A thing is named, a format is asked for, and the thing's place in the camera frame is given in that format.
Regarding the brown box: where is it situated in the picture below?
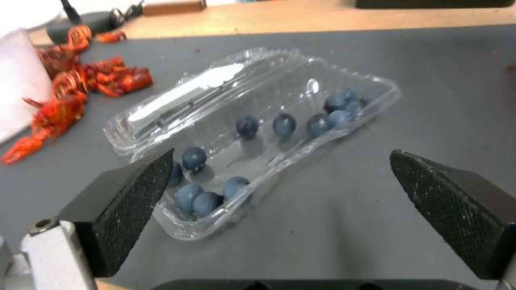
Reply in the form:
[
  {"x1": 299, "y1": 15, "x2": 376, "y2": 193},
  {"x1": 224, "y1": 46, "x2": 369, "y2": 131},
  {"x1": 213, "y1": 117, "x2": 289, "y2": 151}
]
[{"x1": 143, "y1": 0, "x2": 208, "y2": 17}]

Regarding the large red crayfish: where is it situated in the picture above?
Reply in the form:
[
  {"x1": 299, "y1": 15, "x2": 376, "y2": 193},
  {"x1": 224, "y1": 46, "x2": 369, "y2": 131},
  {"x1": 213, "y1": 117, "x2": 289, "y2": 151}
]
[{"x1": 1, "y1": 92, "x2": 88, "y2": 165}]

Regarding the white rounded object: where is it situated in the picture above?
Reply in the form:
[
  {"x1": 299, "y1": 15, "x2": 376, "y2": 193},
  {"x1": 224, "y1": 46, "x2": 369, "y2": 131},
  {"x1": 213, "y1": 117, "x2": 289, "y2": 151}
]
[{"x1": 0, "y1": 0, "x2": 74, "y2": 31}]

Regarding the dark red crayfish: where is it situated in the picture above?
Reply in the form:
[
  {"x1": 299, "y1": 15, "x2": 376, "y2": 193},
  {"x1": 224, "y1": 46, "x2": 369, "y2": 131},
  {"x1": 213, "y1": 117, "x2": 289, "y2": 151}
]
[{"x1": 38, "y1": 45, "x2": 81, "y2": 73}]

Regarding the curled red crayfish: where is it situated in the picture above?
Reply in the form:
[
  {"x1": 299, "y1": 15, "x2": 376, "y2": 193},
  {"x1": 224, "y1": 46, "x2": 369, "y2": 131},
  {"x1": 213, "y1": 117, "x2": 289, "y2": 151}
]
[{"x1": 52, "y1": 71, "x2": 90, "y2": 98}]

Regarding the black device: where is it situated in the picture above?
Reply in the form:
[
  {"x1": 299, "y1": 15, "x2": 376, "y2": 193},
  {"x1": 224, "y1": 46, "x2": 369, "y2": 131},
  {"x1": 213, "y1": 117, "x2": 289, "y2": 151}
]
[{"x1": 46, "y1": 10, "x2": 124, "y2": 39}]

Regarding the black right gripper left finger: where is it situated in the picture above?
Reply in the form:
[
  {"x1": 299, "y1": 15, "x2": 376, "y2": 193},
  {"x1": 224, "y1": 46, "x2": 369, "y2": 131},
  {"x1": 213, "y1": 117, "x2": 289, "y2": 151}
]
[{"x1": 20, "y1": 148, "x2": 177, "y2": 290}]

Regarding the small red crayfish piece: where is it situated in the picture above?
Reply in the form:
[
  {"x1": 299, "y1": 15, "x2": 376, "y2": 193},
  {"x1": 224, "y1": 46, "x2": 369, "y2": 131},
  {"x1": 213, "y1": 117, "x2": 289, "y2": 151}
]
[{"x1": 96, "y1": 30, "x2": 128, "y2": 43}]

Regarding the clear plastic takeout container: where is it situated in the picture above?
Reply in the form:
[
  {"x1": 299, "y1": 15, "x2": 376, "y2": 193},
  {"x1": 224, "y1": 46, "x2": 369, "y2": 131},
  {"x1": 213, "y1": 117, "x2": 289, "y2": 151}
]
[{"x1": 102, "y1": 47, "x2": 402, "y2": 241}]

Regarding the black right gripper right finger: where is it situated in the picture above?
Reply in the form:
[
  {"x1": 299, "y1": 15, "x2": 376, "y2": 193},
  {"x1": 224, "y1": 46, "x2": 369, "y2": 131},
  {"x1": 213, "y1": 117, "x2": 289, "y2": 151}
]
[{"x1": 389, "y1": 149, "x2": 516, "y2": 290}]

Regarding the black flat object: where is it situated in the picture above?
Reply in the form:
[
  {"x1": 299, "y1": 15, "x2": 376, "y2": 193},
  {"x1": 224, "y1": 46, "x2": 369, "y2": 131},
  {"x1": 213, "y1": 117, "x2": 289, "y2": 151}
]
[{"x1": 354, "y1": 0, "x2": 516, "y2": 9}]

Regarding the grey table mat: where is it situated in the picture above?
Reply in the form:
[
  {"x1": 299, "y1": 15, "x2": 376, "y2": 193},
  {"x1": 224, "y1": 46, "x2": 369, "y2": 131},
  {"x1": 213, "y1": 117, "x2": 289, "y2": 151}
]
[{"x1": 0, "y1": 29, "x2": 516, "y2": 290}]

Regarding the blue round berry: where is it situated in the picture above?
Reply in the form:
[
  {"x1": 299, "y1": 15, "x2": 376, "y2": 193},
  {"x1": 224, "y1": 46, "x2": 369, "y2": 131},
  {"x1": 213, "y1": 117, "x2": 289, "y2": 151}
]
[
  {"x1": 192, "y1": 192, "x2": 224, "y2": 217},
  {"x1": 175, "y1": 183, "x2": 206, "y2": 211},
  {"x1": 235, "y1": 116, "x2": 260, "y2": 140},
  {"x1": 273, "y1": 113, "x2": 298, "y2": 135},
  {"x1": 181, "y1": 147, "x2": 209, "y2": 171},
  {"x1": 223, "y1": 177, "x2": 252, "y2": 201},
  {"x1": 325, "y1": 110, "x2": 352, "y2": 129},
  {"x1": 306, "y1": 114, "x2": 333, "y2": 138}
]

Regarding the black cable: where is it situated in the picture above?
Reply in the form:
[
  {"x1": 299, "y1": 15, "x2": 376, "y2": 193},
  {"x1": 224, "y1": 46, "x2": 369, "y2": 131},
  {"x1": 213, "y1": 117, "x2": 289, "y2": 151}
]
[{"x1": 60, "y1": 0, "x2": 84, "y2": 25}]

